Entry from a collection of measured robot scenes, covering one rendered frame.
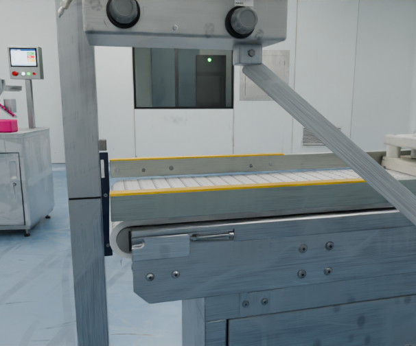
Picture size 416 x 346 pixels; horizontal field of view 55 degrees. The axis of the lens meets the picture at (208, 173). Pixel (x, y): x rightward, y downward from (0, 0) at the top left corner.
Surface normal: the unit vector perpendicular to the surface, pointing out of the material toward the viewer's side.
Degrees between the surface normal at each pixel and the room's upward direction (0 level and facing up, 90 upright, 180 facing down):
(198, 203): 90
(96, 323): 90
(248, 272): 90
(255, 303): 90
